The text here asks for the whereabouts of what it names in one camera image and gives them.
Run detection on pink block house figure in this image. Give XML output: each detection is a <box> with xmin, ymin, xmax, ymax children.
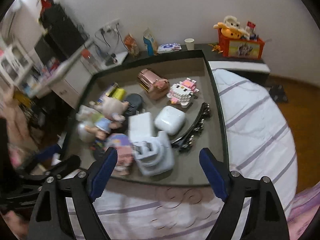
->
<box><xmin>106</xmin><ymin>133</ymin><xmax>134</xmax><ymax>176</ymax></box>

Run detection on pink-haired doll figurine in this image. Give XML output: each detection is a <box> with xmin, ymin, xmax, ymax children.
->
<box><xmin>85</xmin><ymin>96</ymin><xmax>129</xmax><ymax>141</ymax></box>

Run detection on white travel plug adapter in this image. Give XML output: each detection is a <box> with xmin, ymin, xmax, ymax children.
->
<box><xmin>133</xmin><ymin>131</ymin><xmax>175</xmax><ymax>177</ymax></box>

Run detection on white earbuds case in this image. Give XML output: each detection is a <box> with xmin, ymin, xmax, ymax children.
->
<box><xmin>154</xmin><ymin>106</ymin><xmax>185</xmax><ymax>135</ymax></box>

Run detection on rose gold perfume bottle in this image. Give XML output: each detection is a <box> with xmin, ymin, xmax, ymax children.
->
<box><xmin>138</xmin><ymin>68</ymin><xmax>170</xmax><ymax>101</ymax></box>

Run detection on pink white block cat figure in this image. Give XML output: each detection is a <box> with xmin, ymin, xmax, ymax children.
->
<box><xmin>167</xmin><ymin>78</ymin><xmax>199</xmax><ymax>108</ymax></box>

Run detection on person's left hand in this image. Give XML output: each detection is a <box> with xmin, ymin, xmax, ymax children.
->
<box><xmin>1</xmin><ymin>210</ymin><xmax>29</xmax><ymax>239</ymax></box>

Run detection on pink jacket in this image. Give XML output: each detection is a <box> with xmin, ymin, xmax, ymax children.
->
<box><xmin>1</xmin><ymin>86</ymin><xmax>38</xmax><ymax>168</ymax></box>

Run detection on silver ball ornament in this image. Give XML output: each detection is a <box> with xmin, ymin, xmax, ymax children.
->
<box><xmin>77</xmin><ymin>121</ymin><xmax>95</xmax><ymax>143</ymax></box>

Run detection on pink floral bedding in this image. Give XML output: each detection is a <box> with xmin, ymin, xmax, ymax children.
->
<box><xmin>287</xmin><ymin>183</ymin><xmax>319</xmax><ymax>239</ymax></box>

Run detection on white desk with drawers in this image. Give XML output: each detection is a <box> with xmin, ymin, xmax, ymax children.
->
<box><xmin>24</xmin><ymin>38</ymin><xmax>97</xmax><ymax>111</ymax></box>

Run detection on white square charger block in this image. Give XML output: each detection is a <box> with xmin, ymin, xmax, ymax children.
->
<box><xmin>127</xmin><ymin>112</ymin><xmax>155</xmax><ymax>142</ymax></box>

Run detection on white striped quilt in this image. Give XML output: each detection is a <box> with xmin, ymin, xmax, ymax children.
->
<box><xmin>94</xmin><ymin>69</ymin><xmax>298</xmax><ymax>239</ymax></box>

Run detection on yellow highlighter marker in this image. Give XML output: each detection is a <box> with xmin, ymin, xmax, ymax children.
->
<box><xmin>111</xmin><ymin>88</ymin><xmax>126</xmax><ymax>101</ymax></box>

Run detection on black remote control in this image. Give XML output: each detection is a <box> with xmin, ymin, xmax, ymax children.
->
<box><xmin>124</xmin><ymin>93</ymin><xmax>144</xmax><ymax>118</ymax></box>

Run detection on white glass door cabinet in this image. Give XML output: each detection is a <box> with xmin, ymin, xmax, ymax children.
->
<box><xmin>1</xmin><ymin>40</ymin><xmax>34</xmax><ymax>87</ymax></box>

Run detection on pink tray box black rim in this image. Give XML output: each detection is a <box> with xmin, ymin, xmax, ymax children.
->
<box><xmin>60</xmin><ymin>49</ymin><xmax>230</xmax><ymax>188</ymax></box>

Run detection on red-capped water bottle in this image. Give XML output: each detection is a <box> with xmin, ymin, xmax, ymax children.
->
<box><xmin>81</xmin><ymin>49</ymin><xmax>100</xmax><ymax>72</ymax></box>

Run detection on black computer monitor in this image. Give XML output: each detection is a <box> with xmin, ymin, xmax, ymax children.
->
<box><xmin>34</xmin><ymin>35</ymin><xmax>66</xmax><ymax>64</ymax></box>

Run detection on black beaded hair clip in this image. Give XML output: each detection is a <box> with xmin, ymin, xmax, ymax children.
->
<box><xmin>171</xmin><ymin>102</ymin><xmax>211</xmax><ymax>152</ymax></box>

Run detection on black computer tower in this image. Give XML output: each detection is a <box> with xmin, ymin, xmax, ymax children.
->
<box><xmin>39</xmin><ymin>4</ymin><xmax>86</xmax><ymax>59</ymax></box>

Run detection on black bathroom scale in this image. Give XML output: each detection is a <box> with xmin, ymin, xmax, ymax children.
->
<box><xmin>269</xmin><ymin>85</ymin><xmax>288</xmax><ymax>103</ymax></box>

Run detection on orange snack bag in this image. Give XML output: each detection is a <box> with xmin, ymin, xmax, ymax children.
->
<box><xmin>124</xmin><ymin>34</ymin><xmax>139</xmax><ymax>57</ymax></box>

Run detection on blue white snack bag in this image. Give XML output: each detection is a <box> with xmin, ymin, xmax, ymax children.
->
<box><xmin>143</xmin><ymin>28</ymin><xmax>158</xmax><ymax>56</ymax></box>

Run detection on wet wipes pack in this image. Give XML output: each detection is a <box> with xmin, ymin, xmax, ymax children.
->
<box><xmin>157</xmin><ymin>43</ymin><xmax>182</xmax><ymax>54</ymax></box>

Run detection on red flag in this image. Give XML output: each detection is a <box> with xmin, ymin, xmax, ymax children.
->
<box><xmin>38</xmin><ymin>0</ymin><xmax>54</xmax><ymax>15</ymax></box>

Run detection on white paper cup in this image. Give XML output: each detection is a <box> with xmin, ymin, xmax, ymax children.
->
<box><xmin>184</xmin><ymin>38</ymin><xmax>195</xmax><ymax>50</ymax></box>

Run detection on black white low shelf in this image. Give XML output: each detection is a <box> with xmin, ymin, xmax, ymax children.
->
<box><xmin>103</xmin><ymin>44</ymin><xmax>271</xmax><ymax>86</ymax></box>

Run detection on orange toy storage box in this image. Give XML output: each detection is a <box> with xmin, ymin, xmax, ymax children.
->
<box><xmin>218</xmin><ymin>29</ymin><xmax>265</xmax><ymax>60</ymax></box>

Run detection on white yellow plush toys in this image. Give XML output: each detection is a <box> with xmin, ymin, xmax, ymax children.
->
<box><xmin>213</xmin><ymin>15</ymin><xmax>249</xmax><ymax>40</ymax></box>

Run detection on white wall power strip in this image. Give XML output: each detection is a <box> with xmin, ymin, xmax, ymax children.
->
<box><xmin>100</xmin><ymin>18</ymin><xmax>120</xmax><ymax>33</ymax></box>

